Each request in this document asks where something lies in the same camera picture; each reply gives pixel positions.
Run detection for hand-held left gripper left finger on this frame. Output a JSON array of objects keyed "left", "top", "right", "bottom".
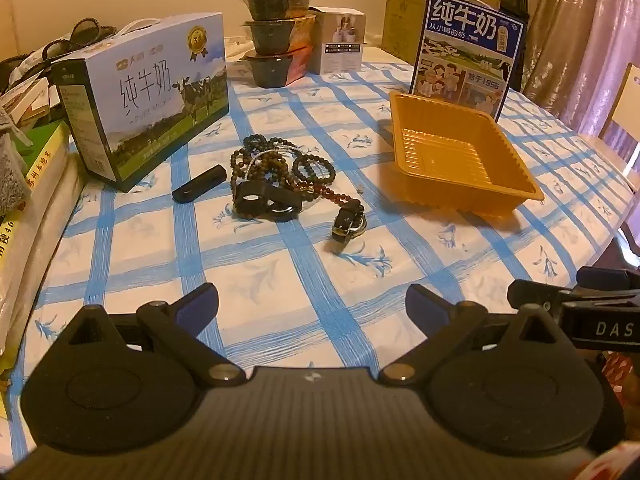
[{"left": 62, "top": 282, "right": 247, "bottom": 388}]

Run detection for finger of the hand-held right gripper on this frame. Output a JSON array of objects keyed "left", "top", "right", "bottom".
[
  {"left": 506, "top": 279, "right": 576, "bottom": 307},
  {"left": 576, "top": 267, "right": 640, "bottom": 291}
]

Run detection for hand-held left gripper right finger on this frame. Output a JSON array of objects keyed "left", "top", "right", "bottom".
[{"left": 377, "top": 284, "right": 563, "bottom": 386}]

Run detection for small black bar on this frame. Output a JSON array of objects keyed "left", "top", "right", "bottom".
[{"left": 172, "top": 165, "right": 226, "bottom": 204}]

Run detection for black wide bangle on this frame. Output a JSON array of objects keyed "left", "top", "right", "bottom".
[{"left": 235, "top": 180, "right": 302, "bottom": 223}]

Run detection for yellow plastic tray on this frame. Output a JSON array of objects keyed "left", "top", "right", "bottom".
[{"left": 389, "top": 91, "right": 546, "bottom": 220}]

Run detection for reddish bead string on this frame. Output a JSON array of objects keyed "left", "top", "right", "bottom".
[{"left": 300, "top": 180, "right": 352, "bottom": 207}]

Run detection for dark wooden bead necklace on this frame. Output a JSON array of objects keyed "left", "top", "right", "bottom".
[{"left": 229, "top": 134, "right": 301, "bottom": 196}]

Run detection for white pearl bracelet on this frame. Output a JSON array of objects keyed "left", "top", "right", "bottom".
[{"left": 245, "top": 142, "right": 297, "bottom": 177}]

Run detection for black bead bracelet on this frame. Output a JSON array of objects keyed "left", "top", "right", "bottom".
[{"left": 292, "top": 156, "right": 335, "bottom": 184}]

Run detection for blue checked tablecloth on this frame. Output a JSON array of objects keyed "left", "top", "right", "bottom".
[{"left": 0, "top": 35, "right": 636, "bottom": 461}]

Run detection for white wooden chair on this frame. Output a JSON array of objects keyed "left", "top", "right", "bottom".
[{"left": 577, "top": 62, "right": 640, "bottom": 191}]

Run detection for white wrapped book stack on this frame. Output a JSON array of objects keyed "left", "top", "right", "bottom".
[{"left": 0, "top": 152, "right": 86, "bottom": 361}]

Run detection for cow print milk carton box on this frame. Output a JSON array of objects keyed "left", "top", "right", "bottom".
[{"left": 52, "top": 12, "right": 231, "bottom": 193}]

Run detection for green book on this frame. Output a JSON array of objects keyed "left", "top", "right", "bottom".
[{"left": 10, "top": 120, "right": 71, "bottom": 206}]

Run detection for grey mesh pouch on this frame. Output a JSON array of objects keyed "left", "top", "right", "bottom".
[{"left": 0, "top": 105, "right": 32, "bottom": 216}]

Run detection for shiny pink curtain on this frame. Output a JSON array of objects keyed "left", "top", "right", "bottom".
[{"left": 520, "top": 0, "right": 640, "bottom": 141}]

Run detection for black instant noodle bowl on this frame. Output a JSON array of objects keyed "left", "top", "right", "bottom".
[
  {"left": 236, "top": 0, "right": 317, "bottom": 23},
  {"left": 245, "top": 47, "right": 313, "bottom": 88},
  {"left": 241, "top": 15, "right": 317, "bottom": 56}
]

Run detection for blue illustrated milk box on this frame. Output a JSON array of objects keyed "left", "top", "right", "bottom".
[{"left": 409, "top": 0, "right": 527, "bottom": 123}]

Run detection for small white product box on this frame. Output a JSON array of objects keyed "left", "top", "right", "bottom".
[{"left": 309, "top": 6, "right": 367, "bottom": 75}]

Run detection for tall brown cardboard box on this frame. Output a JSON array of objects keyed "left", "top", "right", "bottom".
[{"left": 382, "top": 0, "right": 436, "bottom": 66}]

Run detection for bags with black handles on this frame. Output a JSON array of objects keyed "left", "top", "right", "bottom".
[{"left": 0, "top": 17, "right": 121, "bottom": 126}]

